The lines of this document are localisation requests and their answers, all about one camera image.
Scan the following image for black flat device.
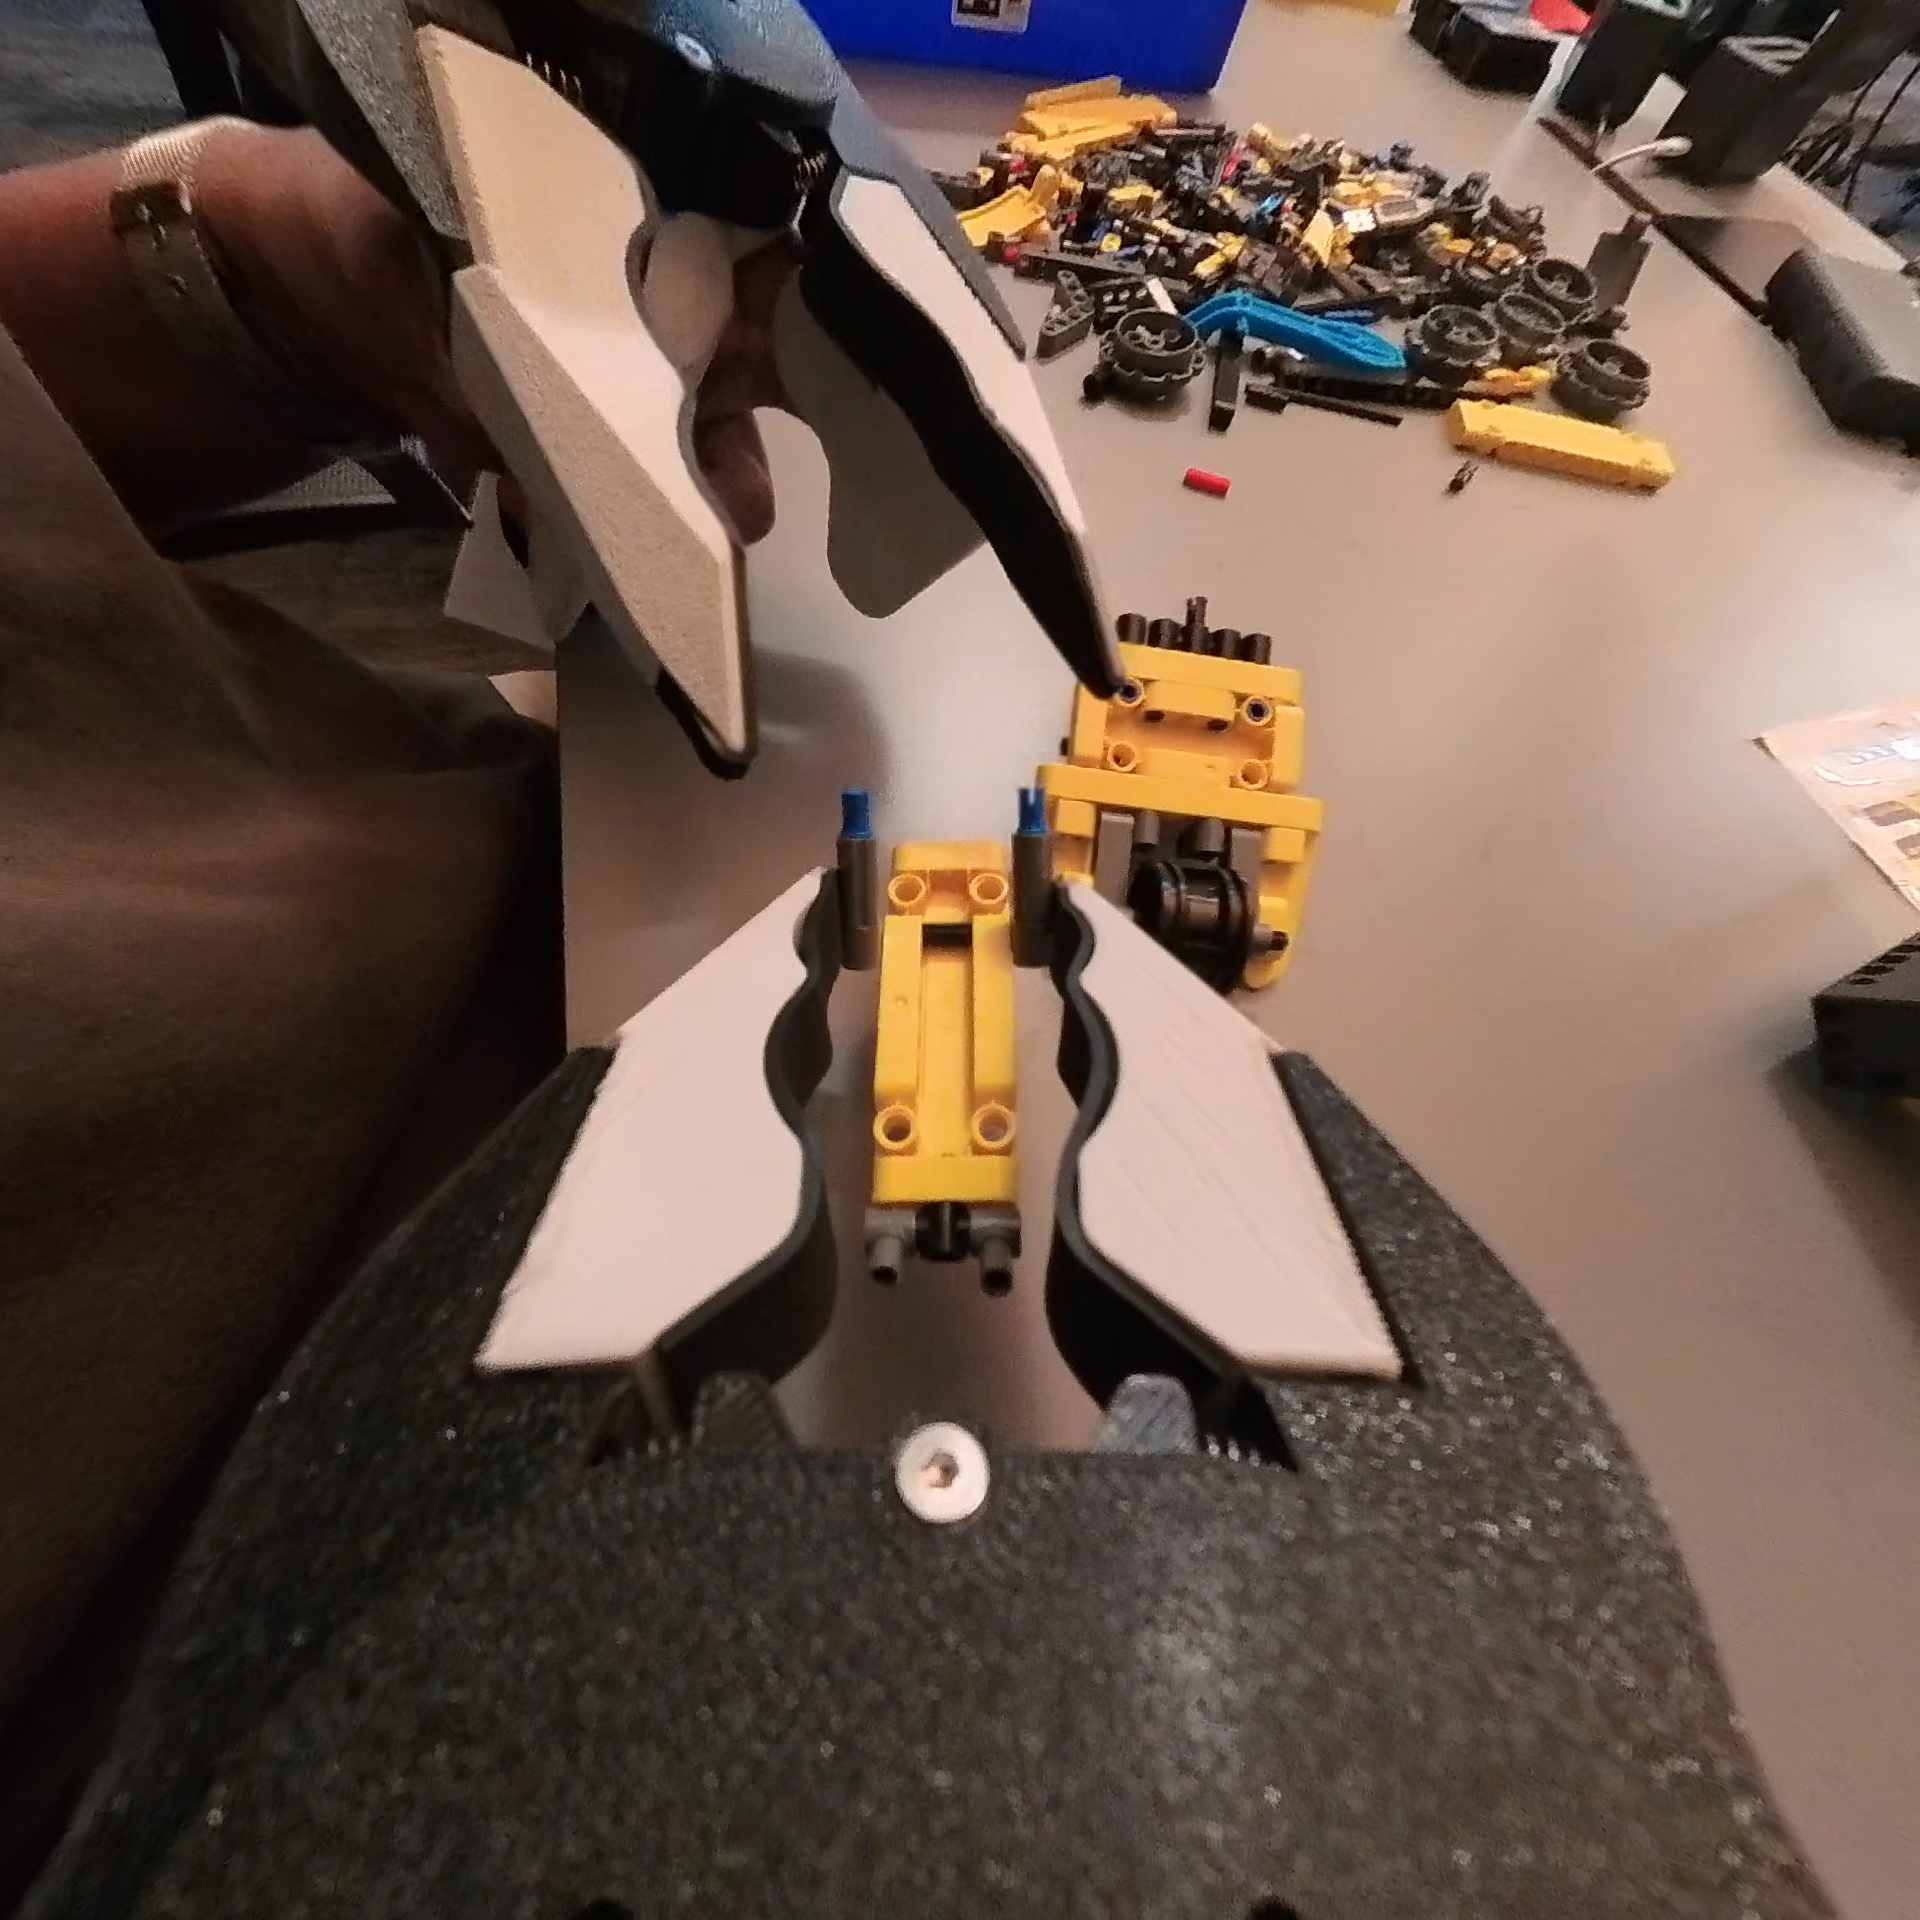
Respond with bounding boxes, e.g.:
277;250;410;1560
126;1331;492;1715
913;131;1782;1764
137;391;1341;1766
1763;247;1920;454

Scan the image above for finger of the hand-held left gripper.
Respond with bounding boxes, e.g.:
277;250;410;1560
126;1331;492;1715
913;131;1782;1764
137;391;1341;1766
801;165;1133;707
417;28;758;782

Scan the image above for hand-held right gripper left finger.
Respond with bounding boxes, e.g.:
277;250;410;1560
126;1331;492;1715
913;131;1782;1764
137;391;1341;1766
473;867;836;1432

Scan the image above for blue plastic bin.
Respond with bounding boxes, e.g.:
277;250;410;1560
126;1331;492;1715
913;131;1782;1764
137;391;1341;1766
810;0;1258;109

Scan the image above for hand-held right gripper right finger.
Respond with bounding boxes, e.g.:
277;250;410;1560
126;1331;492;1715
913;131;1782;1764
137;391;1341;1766
1042;883;1408;1419

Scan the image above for person's left hand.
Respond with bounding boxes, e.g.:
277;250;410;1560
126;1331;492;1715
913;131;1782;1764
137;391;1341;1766
201;128;806;543

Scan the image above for yellow brick chassis assembly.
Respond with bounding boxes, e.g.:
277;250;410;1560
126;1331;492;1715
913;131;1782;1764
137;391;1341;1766
1036;592;1330;995

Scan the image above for small black device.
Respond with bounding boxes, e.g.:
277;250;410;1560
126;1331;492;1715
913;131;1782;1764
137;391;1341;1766
1658;30;1873;192
1558;0;1670;126
1411;0;1593;87

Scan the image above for person's left forearm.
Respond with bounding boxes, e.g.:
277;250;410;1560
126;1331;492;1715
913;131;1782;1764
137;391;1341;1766
0;142;145;354

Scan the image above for black battery box assembly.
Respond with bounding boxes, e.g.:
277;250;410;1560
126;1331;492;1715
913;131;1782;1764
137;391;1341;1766
1809;931;1920;1092

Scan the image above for yellow brick panel assembly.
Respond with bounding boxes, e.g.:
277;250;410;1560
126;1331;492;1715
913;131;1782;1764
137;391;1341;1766
836;779;1060;1295

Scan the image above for long yellow brick beam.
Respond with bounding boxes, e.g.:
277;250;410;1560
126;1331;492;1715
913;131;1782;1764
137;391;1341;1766
1445;394;1680;493

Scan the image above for yellow sticker sheet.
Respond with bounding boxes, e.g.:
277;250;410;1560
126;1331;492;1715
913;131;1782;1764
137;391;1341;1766
1755;704;1920;912

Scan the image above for blue curved brick piece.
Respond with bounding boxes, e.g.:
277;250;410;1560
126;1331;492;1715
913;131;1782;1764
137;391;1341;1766
1184;286;1414;379

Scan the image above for pile of loose toy bricks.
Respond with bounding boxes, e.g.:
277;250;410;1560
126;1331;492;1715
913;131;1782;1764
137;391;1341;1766
930;76;1659;436

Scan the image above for person's wristwatch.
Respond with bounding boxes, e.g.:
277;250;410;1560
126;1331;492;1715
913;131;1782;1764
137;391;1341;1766
108;176;216;309

